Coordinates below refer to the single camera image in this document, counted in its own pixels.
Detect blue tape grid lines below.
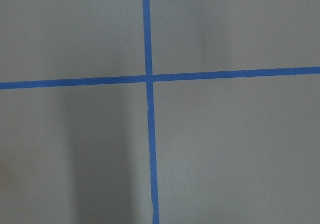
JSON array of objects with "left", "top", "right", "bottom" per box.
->
[{"left": 0, "top": 0, "right": 320, "bottom": 224}]

